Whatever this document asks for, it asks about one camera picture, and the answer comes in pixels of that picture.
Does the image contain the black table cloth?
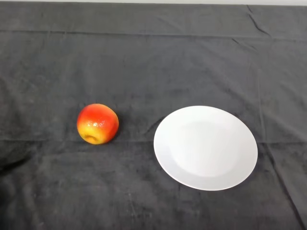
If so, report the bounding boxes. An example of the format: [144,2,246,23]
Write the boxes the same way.
[0,2,307,230]

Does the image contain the white round plate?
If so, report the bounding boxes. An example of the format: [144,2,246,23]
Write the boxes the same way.
[153,105,259,192]

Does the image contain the red and yellow apple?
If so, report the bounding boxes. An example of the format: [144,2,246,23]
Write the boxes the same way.
[76,103,119,145]

